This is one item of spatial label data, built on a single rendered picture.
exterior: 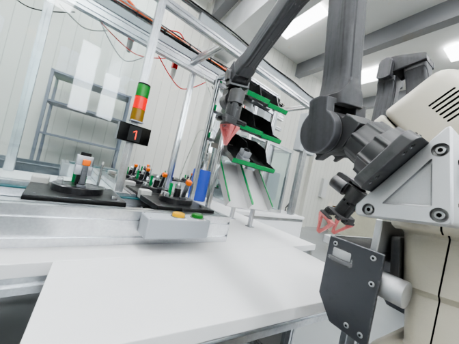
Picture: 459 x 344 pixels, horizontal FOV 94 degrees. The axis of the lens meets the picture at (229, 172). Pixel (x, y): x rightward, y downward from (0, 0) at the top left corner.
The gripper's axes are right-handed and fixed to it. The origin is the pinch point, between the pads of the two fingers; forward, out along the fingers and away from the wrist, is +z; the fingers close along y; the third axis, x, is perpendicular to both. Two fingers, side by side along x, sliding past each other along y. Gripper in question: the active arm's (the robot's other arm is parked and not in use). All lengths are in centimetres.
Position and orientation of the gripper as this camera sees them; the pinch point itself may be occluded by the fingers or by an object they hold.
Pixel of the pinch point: (225, 142)
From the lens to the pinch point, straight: 79.1
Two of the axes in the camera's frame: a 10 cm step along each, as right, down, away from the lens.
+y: -7.5, -1.8, -6.3
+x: 6.2, 1.5, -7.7
